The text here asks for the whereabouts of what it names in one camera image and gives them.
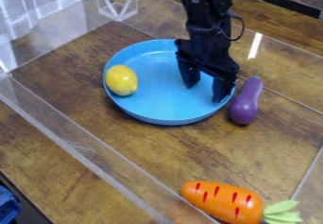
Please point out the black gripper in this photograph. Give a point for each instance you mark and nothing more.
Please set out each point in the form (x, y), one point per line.
(205, 54)

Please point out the blue round tray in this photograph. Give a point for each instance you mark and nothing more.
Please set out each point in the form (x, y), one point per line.
(164, 101)

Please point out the yellow toy lemon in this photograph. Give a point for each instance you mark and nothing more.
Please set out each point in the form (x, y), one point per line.
(121, 80)

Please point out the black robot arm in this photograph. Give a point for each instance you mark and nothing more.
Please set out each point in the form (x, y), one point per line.
(209, 12)

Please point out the purple toy eggplant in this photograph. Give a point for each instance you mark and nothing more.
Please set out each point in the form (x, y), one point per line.
(245, 105)

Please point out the orange toy carrot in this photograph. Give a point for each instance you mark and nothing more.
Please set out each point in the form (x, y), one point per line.
(238, 205)

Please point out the blue object at corner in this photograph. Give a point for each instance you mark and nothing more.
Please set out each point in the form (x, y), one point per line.
(10, 206)

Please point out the clear acrylic enclosure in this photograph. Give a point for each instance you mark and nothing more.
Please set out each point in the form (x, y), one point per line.
(106, 96)

